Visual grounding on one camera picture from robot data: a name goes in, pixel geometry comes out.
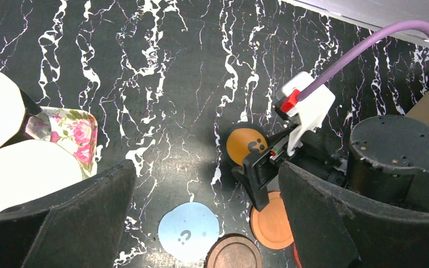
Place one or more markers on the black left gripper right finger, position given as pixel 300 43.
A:
pixel 335 227

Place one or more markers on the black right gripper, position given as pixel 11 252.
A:
pixel 388 161

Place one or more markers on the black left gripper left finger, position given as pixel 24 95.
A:
pixel 78 226

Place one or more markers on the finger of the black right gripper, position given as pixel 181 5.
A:
pixel 260 168

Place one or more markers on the orange smiley coaster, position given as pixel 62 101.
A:
pixel 240 139

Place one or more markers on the orange wooden coaster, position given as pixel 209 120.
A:
pixel 270 226

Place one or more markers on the dark brown coaster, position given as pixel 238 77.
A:
pixel 234 250

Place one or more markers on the blue grey coaster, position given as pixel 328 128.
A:
pixel 188 231

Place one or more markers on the red coaster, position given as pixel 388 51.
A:
pixel 295 255

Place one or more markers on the peach mug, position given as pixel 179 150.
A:
pixel 33 169

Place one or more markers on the floral tray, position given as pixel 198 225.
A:
pixel 65 141

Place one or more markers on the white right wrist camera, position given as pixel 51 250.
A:
pixel 311 111

